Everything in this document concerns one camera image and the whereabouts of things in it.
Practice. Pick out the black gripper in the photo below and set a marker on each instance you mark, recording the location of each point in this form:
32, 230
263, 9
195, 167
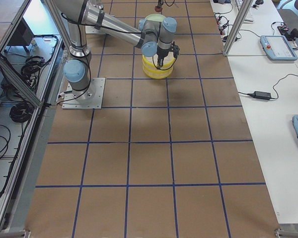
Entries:
161, 53

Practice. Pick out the yellow steamer layer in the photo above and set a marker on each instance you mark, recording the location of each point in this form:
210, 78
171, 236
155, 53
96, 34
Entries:
151, 62
156, 74

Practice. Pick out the brown bun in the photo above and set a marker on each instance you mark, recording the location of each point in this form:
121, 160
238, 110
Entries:
158, 8

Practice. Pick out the light green plate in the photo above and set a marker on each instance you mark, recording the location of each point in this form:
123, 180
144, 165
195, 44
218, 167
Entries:
155, 17

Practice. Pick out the black power adapter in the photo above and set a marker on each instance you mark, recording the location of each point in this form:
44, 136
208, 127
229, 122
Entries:
260, 95

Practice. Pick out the far teach pendant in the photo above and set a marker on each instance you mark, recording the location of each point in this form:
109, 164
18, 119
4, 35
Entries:
277, 48

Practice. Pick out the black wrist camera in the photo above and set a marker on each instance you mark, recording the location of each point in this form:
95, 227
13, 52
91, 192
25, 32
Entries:
175, 49

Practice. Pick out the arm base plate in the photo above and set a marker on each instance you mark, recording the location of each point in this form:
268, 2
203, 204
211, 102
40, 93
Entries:
91, 99
90, 30

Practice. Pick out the aluminium frame post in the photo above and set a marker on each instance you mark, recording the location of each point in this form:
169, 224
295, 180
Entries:
237, 25

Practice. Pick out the aluminium side rail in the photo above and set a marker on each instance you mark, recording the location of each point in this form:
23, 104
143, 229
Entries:
11, 75

